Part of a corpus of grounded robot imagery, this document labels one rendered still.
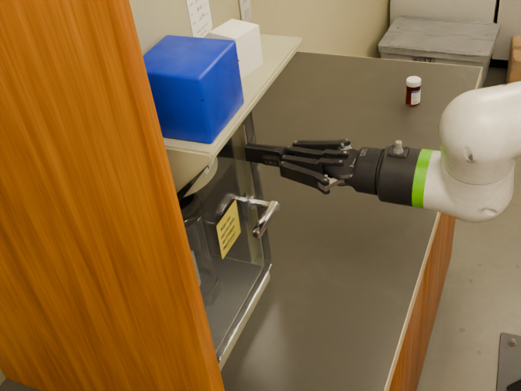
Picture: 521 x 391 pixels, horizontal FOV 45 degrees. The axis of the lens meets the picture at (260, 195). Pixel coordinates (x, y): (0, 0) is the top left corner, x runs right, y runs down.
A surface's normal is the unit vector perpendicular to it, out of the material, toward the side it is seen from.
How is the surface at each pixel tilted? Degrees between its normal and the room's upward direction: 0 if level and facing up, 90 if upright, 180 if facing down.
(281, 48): 0
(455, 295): 0
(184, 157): 90
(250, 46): 90
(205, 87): 90
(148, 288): 90
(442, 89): 0
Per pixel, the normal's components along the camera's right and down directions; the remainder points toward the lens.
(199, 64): -0.11, -0.77
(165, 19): 0.92, 0.17
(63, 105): -0.39, 0.61
